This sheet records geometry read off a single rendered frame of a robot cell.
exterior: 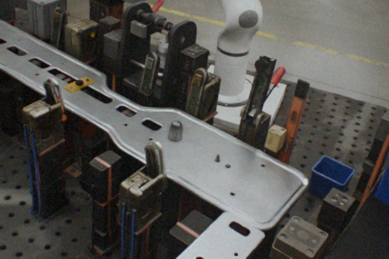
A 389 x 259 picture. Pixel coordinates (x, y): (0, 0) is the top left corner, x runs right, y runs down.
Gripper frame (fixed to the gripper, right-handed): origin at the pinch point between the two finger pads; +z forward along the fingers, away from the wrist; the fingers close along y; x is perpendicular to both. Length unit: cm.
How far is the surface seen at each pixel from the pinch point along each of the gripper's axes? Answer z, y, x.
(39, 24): 18.6, 18.2, -22.4
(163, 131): 22, 40, 36
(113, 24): 12.9, 13.5, 2.4
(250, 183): 22, 46, 62
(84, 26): 14.3, 17.6, -5.3
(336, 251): 19, 57, 83
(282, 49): 122, -227, -1
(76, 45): 19.5, 21.2, -5.5
